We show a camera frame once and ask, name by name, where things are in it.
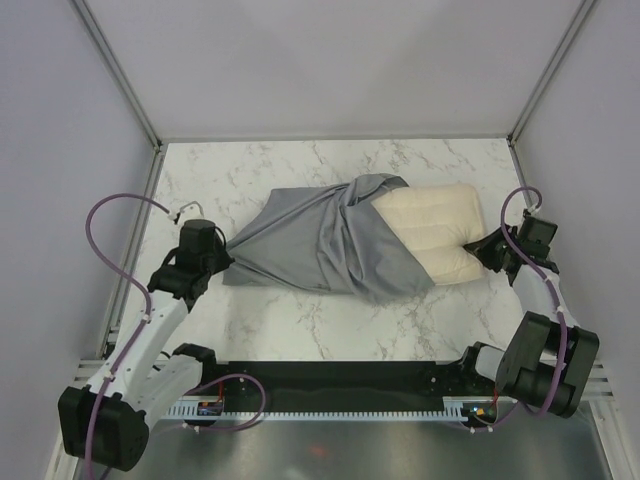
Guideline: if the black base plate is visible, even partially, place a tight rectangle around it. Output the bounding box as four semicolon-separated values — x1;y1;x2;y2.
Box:
201;359;494;412

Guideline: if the aluminium left side rail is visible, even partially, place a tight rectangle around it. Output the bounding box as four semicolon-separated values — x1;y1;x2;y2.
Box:
96;145;167;358

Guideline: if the white slotted cable duct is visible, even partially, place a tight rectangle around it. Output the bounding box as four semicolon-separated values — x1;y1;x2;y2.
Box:
161;397;496;423

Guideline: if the grey pillowcase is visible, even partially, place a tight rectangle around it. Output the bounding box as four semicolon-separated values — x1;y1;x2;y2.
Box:
223;174;434;304

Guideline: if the aluminium corner post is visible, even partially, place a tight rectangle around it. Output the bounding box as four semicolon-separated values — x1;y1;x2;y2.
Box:
69;0;163;151
506;0;599;149

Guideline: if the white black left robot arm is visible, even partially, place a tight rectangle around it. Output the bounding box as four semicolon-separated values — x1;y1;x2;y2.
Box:
58;219;233;471

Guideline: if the metal front panel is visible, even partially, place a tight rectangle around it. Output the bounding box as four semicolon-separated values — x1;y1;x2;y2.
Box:
109;407;612;479

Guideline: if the aluminium left corner post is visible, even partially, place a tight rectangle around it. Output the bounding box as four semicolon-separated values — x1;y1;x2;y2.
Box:
69;0;163;151

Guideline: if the aluminium right corner post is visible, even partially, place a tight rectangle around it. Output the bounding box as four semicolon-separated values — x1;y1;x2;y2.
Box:
506;0;599;149

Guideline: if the aluminium right side rail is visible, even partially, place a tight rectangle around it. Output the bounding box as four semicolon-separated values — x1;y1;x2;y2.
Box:
508;139;571;321

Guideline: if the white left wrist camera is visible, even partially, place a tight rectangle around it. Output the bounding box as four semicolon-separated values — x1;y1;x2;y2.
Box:
168;201;204;223

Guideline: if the beige pillow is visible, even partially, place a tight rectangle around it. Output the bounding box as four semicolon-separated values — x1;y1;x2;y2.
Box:
373;183;487;286

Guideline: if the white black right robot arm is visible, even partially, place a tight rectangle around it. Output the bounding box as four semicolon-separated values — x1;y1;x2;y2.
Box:
456;212;600;418

